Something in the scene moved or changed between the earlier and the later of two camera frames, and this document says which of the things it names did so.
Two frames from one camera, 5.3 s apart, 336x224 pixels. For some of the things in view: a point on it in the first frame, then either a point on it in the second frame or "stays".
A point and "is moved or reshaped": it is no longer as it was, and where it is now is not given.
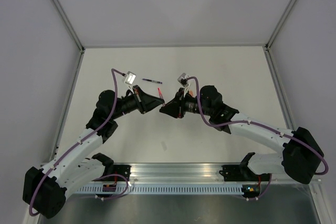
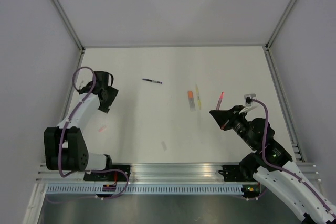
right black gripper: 176,107 to 224,118
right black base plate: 239,173 stays
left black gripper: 145,103 to 112,94
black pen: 155,81 stays
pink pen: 160,96 is moved or reshaped
